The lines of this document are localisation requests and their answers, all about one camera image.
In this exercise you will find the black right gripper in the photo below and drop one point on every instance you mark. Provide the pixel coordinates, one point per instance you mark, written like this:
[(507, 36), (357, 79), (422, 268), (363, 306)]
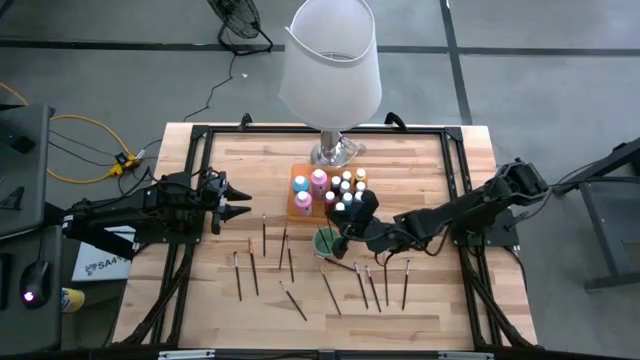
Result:
[(362, 215)]

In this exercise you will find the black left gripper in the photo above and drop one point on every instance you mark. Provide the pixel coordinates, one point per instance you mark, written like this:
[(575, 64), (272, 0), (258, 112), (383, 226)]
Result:
[(212, 200)]

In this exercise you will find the small reddish-brown paint bottle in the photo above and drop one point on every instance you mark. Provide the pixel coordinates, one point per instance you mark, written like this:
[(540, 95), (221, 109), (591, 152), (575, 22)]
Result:
[(357, 195)]

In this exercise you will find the small teal paint bottle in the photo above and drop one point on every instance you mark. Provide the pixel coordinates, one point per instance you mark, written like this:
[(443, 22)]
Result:
[(347, 197)]

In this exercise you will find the small sky blue paint bottle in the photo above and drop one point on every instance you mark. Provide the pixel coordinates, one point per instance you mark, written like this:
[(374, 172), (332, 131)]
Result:
[(339, 206)]

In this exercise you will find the small beige-grey paint bottle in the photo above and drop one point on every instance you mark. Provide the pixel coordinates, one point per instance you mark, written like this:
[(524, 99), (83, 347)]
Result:
[(345, 186)]

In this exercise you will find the small dark red paint bottle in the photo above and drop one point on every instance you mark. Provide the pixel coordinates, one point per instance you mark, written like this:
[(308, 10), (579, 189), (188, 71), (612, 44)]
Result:
[(329, 196)]

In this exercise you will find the small yellow paint bottle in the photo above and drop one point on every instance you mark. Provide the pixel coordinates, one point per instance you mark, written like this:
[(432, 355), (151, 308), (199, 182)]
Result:
[(360, 174)]

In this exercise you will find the small dark brown paint bottle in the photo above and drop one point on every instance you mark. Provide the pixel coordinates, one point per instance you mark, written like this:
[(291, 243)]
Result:
[(346, 175)]

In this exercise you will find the large pink paint bottle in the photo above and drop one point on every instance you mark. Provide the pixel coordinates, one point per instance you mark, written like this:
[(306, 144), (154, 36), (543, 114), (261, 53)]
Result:
[(303, 200), (319, 177)]

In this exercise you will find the large teal paint bottle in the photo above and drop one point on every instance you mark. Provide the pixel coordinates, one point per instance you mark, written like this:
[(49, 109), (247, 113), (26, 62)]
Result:
[(300, 183)]

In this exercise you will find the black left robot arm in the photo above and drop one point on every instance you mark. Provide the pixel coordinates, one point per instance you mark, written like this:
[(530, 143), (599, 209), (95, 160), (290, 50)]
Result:
[(125, 207)]

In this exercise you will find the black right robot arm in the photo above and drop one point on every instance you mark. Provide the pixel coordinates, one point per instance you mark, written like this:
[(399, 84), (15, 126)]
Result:
[(460, 210)]

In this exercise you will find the translucent orange plastic tray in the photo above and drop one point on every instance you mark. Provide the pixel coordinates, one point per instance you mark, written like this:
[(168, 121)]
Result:
[(318, 210)]

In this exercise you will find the green ribbed cup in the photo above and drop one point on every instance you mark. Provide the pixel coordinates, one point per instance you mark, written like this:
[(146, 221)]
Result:
[(320, 250)]

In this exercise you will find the flat orange-bristle paintbrush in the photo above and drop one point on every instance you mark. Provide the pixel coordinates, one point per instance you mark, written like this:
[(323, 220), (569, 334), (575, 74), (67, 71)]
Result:
[(253, 267)]

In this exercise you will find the black table clamp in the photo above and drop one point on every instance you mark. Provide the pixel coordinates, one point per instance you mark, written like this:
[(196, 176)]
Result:
[(395, 120), (245, 121)]

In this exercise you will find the yellow power plug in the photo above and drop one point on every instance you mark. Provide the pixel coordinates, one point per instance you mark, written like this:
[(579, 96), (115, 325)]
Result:
[(122, 165)]

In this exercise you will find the black diagonal floor bar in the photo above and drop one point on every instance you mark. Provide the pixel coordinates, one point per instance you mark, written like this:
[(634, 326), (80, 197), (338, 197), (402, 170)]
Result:
[(100, 245)]

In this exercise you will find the white printed box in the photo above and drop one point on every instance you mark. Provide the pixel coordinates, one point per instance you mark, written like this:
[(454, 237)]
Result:
[(102, 265)]

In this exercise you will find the white-shade chrome table lamp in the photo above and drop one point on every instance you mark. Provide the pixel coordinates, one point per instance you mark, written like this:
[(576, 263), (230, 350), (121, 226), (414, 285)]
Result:
[(330, 70)]

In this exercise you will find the black floor fan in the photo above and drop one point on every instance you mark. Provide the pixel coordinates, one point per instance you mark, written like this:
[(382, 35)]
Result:
[(235, 20)]

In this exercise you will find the yellow can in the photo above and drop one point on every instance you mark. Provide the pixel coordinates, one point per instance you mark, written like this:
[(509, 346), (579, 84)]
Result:
[(74, 300)]

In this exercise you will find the dark grey desk surface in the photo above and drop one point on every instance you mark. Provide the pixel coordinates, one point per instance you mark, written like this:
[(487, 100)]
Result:
[(55, 260)]

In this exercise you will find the dark grey desk panel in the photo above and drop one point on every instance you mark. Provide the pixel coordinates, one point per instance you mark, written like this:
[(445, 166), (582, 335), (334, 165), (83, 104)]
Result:
[(30, 175)]

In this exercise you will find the black computer mouse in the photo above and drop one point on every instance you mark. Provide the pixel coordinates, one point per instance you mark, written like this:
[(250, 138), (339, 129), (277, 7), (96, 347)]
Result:
[(36, 282)]

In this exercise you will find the dark metal stand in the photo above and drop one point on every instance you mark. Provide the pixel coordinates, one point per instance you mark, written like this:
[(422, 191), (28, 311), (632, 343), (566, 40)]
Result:
[(615, 225)]

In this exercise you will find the silver frame bracket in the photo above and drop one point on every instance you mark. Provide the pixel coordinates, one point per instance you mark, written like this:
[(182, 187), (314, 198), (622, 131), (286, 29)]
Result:
[(465, 356), (186, 355)]

